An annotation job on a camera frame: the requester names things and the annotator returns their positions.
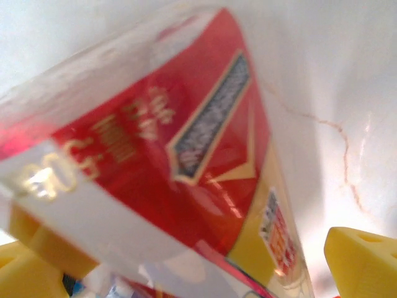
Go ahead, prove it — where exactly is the red gold label bottle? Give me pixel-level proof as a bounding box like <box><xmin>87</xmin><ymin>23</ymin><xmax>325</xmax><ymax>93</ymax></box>
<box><xmin>0</xmin><ymin>6</ymin><xmax>314</xmax><ymax>298</ymax></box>

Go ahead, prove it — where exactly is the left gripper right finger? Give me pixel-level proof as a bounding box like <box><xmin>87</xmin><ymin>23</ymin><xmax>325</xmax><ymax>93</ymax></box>
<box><xmin>324</xmin><ymin>226</ymin><xmax>397</xmax><ymax>298</ymax></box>

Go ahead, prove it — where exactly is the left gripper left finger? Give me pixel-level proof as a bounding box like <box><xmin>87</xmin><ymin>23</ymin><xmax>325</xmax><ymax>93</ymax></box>
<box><xmin>0</xmin><ymin>203</ymin><xmax>100</xmax><ymax>298</ymax></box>

